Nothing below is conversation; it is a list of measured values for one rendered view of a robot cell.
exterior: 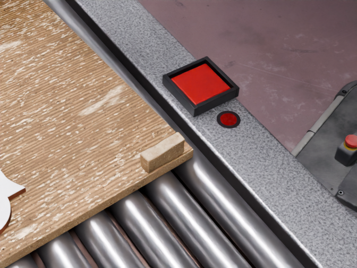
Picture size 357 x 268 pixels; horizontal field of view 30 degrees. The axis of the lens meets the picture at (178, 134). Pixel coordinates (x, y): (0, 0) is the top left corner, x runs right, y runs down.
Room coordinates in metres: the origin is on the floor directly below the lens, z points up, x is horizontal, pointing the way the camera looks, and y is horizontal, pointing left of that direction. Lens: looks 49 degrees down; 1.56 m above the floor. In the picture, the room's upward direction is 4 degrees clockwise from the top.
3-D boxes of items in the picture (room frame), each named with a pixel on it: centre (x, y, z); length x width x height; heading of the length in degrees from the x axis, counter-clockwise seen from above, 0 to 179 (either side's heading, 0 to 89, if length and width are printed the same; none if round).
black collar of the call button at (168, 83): (0.66, -0.03, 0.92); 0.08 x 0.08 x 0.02; 37
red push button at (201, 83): (0.66, -0.03, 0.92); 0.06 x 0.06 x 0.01; 37
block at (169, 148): (0.51, 0.02, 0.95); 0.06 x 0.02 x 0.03; 131
